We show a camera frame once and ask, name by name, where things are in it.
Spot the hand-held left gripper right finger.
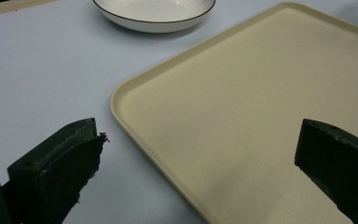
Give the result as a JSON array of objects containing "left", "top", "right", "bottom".
[{"left": 294, "top": 118, "right": 358, "bottom": 224}]

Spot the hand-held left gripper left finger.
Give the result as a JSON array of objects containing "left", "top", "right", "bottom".
[{"left": 1, "top": 117, "right": 111, "bottom": 224}]

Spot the beige plastic tray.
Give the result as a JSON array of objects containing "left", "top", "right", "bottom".
[{"left": 109, "top": 1, "right": 358, "bottom": 224}]

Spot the white bowl with dark rim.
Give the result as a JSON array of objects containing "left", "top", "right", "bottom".
[{"left": 92, "top": 0, "right": 216, "bottom": 34}]

